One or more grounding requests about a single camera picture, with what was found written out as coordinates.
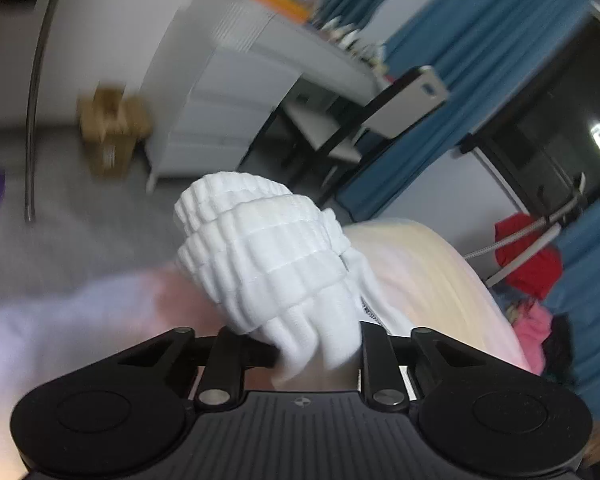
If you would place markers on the black chair with grey back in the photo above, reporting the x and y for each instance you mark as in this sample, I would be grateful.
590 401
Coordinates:
405 105

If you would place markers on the pink and yellow blanket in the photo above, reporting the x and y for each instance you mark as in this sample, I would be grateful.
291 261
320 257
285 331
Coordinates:
430 270

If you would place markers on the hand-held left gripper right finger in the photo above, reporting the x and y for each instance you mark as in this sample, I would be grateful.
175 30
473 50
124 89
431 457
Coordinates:
376 355

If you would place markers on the cardboard box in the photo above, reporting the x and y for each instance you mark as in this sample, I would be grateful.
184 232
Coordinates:
112 125

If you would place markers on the metal drying rack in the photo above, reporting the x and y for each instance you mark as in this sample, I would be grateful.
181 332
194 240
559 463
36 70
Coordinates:
555 220

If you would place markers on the blue curtain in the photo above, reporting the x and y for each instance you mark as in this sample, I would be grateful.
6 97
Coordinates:
460 50
592 285

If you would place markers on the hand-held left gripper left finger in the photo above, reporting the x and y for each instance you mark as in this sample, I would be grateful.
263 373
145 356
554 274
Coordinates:
230 356

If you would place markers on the pink garment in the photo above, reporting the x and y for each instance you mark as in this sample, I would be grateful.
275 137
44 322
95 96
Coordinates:
530 332

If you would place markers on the small desk clutter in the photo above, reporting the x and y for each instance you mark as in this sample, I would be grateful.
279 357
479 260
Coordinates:
355 42

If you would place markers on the curved metal pole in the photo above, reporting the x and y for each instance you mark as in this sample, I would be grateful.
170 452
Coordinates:
32 110

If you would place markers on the white ribbed knit garment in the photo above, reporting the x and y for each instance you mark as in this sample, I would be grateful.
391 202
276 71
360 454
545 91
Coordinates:
275 265

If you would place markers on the red garment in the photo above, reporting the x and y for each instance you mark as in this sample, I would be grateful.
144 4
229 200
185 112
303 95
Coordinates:
535 265

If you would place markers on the dark window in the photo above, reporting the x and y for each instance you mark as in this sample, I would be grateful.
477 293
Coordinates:
545 150

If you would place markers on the dark cloth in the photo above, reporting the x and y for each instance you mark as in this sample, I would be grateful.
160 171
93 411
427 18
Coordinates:
565 345

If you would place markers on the white desk with drawers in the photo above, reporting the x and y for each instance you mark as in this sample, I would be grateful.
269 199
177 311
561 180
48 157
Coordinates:
215 110

